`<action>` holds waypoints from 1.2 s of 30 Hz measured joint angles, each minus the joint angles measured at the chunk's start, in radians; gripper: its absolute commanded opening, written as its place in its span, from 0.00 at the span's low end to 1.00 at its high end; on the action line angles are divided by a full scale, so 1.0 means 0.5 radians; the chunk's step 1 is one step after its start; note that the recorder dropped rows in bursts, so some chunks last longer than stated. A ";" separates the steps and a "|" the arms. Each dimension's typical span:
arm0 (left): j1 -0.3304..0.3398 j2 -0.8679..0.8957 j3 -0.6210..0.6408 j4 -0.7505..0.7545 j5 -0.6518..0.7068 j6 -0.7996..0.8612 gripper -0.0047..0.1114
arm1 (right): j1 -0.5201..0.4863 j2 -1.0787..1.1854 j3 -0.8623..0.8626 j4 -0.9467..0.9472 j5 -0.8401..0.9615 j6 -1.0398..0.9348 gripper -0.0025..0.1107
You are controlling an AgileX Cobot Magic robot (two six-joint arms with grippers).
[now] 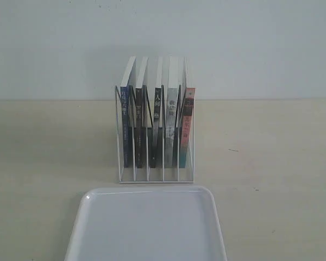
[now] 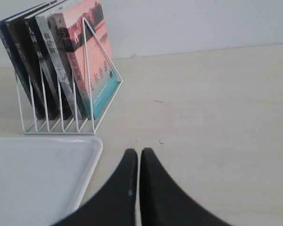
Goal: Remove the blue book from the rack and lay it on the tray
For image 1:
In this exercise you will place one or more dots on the blue moon sixpence book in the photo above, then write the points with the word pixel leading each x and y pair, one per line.
pixel 125 91

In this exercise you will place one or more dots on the black grey spine book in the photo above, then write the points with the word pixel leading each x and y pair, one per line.
pixel 157 110

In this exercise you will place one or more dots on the red teal spine book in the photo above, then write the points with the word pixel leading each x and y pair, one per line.
pixel 187 113

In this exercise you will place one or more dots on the grey white spine book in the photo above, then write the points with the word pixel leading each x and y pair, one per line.
pixel 171 110

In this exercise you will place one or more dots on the dark brown spine book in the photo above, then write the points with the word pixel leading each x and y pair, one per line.
pixel 140 82

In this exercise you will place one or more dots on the white plastic tray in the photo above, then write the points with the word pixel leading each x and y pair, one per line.
pixel 147 223

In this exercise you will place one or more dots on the white wire book rack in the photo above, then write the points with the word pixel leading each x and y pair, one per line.
pixel 160 174

